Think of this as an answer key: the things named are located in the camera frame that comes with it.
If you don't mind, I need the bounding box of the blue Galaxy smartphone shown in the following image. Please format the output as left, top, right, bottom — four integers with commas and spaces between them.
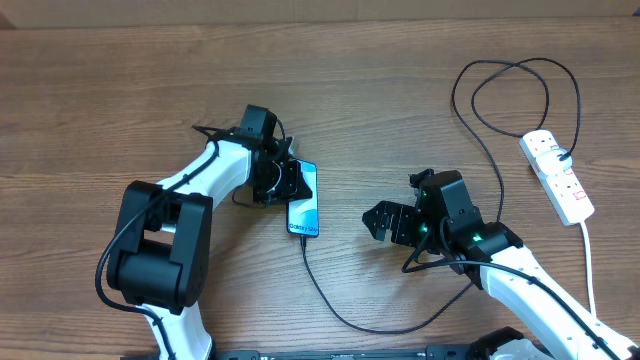
287, 160, 320, 238

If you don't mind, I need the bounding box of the black USB charging cable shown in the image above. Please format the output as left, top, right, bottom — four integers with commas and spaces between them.
298, 57, 582, 335

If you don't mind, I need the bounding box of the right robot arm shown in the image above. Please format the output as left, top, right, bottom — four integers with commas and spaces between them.
362, 169, 639, 359

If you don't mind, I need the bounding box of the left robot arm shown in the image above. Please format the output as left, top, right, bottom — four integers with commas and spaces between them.
94, 105, 319, 359

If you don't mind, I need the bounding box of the white USB charger plug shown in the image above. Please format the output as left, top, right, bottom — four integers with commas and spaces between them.
533, 148, 573, 179

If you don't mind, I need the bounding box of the white power strip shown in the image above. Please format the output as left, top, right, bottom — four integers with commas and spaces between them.
519, 130, 595, 226

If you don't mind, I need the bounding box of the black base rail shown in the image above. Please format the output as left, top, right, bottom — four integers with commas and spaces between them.
214, 344, 490, 360

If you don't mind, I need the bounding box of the white power strip cord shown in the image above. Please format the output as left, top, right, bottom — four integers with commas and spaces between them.
578, 221, 599, 319

